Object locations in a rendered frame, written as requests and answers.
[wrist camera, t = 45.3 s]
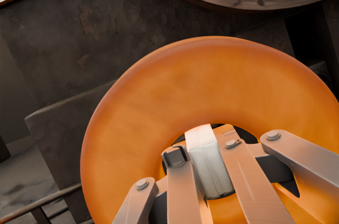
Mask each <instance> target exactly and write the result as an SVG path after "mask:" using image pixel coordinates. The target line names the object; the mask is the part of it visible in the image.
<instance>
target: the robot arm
mask: <svg viewBox="0 0 339 224"><path fill-rule="evenodd" d="M185 138H186V140H184V141H182V142H179V143H176V144H174V145H173V146H171V147H169V148H167V149H166V150H164V151H163V152H162V154H161V157H162V159H163V162H164V164H165V166H166V169H167V175H166V176H165V177H164V178H162V179H161V180H159V181H157V182H156V181H155V179H154V178H151V177H148V178H144V179H141V180H138V181H137V182H136V183H135V184H134V185H133V186H132V187H131V189H130V191H129V192H128V194H127V196H126V198H125V200H124V202H123V204H122V205H121V207H120V209H119V211H118V213H117V215H116V217H115V218H114V220H113V222H112V224H213V221H212V216H211V212H210V208H209V204H208V201H207V199H209V200H213V199H216V198H219V197H220V195H221V194H224V195H227V194H230V193H233V192H234V190H235V192H236V194H237V197H238V199H239V202H240V205H241V207H242V210H243V212H244V215H245V217H246V220H247V222H248V224H296V223H295V222H294V220H293V219H292V217H291V215H290V214H289V212H288V210H287V209H286V207H285V206H284V204H283V202H282V201H281V199H280V198H279V196H278V194H277V193H276V191H275V189H274V188H273V186H272V185H271V183H275V185H276V187H277V188H278V189H279V190H280V191H282V192H283V193H284V194H285V195H287V196H288V197H289V198H291V199H292V200H293V201H294V202H296V203H297V204H298V205H299V206H301V207H302V208H303V209H304V210H306V211H307V212H308V213H310V214H311V215H312V216H313V217H315V218H316V219H317V220H318V221H320V222H321V223H322V224H339V154H336V153H334V152H332V151H330V150H328V149H325V148H323V147H321V146H319V145H316V144H314V143H312V142H310V141H307V140H305V139H303V138H301V137H298V136H296V135H294V134H292V133H289V132H287V131H285V130H271V131H269V132H267V133H265V134H263V135H262V136H261V137H260V142H261V143H258V144H246V143H245V141H244V140H243V139H240V137H239V135H238V134H237V132H236V130H235V129H234V127H233V126H232V125H229V124H225V125H223V126H220V127H217V128H215V129H212V128H211V125H210V124H207V125H202V126H199V127H196V128H193V129H191V130H189V131H187V132H186V133H185Z"/></svg>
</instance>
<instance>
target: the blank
mask: <svg viewBox="0 0 339 224"><path fill-rule="evenodd" d="M207 124H229V125H233V126H237V127H240V128H242V129H244V130H246V131H248V132H249V133H251V134H252V135H254V136H255V137H256V138H257V141H258V143H261V142H260V137H261V136H262V135H263V134H265V133H267V132H269V131H271V130H285V131H287V132H289V133H292V134H294V135H296V136H298V137H301V138H303V139H305V140H307V141H310V142H312V143H314V144H316V145H319V146H321V147H323V148H325V149H328V150H330V151H332V152H334V153H336V154H339V102H338V101H337V99H336V98H335V96H334V94H333V93H332V92H331V90H330V89H329V88H328V87H327V85H326V84H325V83H324V82H323V81H322V80H321V79H320V78H319V77H318V76H317V75H316V74H315V73H314V72H313V71H312V70H310V69H309V68H308V67H307V66H305V65H304V64H303V63H301V62H300V61H298V60H297V59H295V58H293V57H292V56H290V55H288V54H286V53H284V52H282V51H280V50H277V49H275V48H272V47H269V46H267V45H263V44H260V43H256V42H252V41H249V40H245V39H241V38H235V37H227V36H202V37H194V38H189V39H184V40H180V41H177V42H174V43H171V44H168V45H166V46H163V47H161V48H159V49H157V50H155V51H153V52H151V53H149V54H148V55H146V56H145V57H143V58H142V59H140V60H139V61H138V62H136V63H135V64H133V65H132V66H131V67H130V68H129V69H128V70H126V71H125V72H124V73H123V74H122V76H121V77H120V78H119V79H118V80H117V81H116V83H115V84H114V85H113V86H112V87H111V88H110V89H109V91H108V92H107V93H106V94H105V96H104V97H103V98H102V100H101V101H100V103H99V104H98V106H97V108H96V110H95V111H94V113H93V115H92V117H91V119H90V122H89V124H88V127H87V130H86V133H85V136H84V140H83V144H82V150H81V160H80V175H81V184H82V189H83V194H84V198H85V201H86V204H87V207H88V210H89V212H90V215H91V217H92V219H93V221H94V223H95V224H112V222H113V220H114V218H115V217H116V215H117V213H118V211H119V209H120V207H121V205H122V204H123V202H124V200H125V198H126V196H127V194H128V192H129V191H130V189H131V187H132V186H133V185H134V184H135V183H136V182H137V181H138V180H141V179H144V178H148V177H151V178H154V179H155V181H156V182H157V181H159V180H161V179H162V178H164V177H165V176H166V175H165V172H164V170H163V166H162V160H163V159H162V157H161V154H162V152H163V151H164V150H166V149H167V148H169V147H170V146H171V145H172V144H173V143H174V141H175V140H177V139H178V138H179V137H180V136H181V135H183V134H184V133H186V132H187V131H189V130H191V129H193V128H196V127H199V126H202V125H207ZM271 185H272V186H273V188H274V189H275V191H276V193H277V194H278V196H279V198H280V199H281V201H282V202H283V204H284V206H285V207H286V209H287V210H288V212H289V214H290V215H291V217H292V219H293V220H294V222H295V223H296V224H322V223H321V222H320V221H318V220H317V219H316V218H315V217H313V216H312V215H311V214H310V213H308V212H307V211H306V210H304V209H303V208H302V207H301V206H299V205H298V204H297V203H296V202H294V201H293V200H292V199H291V198H289V197H288V196H287V195H285V194H284V193H283V192H282V191H280V190H279V189H278V188H277V187H276V185H275V183H271ZM207 201H208V204H209V208H210V212H211V216H212V221H213V224H248V222H247V220H246V217H245V215H244V212H243V210H242V207H241V205H240V202H239V199H238V197H237V194H236V193H234V194H232V195H230V196H228V197H225V198H220V199H214V200H207Z"/></svg>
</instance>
